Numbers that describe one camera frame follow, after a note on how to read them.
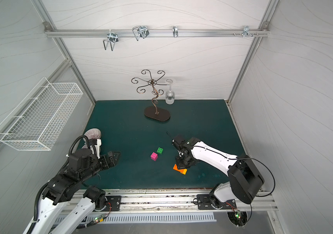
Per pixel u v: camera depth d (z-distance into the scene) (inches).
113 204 28.9
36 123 26.7
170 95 37.6
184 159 27.2
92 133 38.7
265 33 30.8
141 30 29.9
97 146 24.6
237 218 28.5
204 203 28.7
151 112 43.5
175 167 33.2
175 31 30.8
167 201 29.6
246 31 30.1
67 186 17.9
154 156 34.0
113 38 30.9
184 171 33.0
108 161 24.1
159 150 35.8
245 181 16.7
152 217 27.7
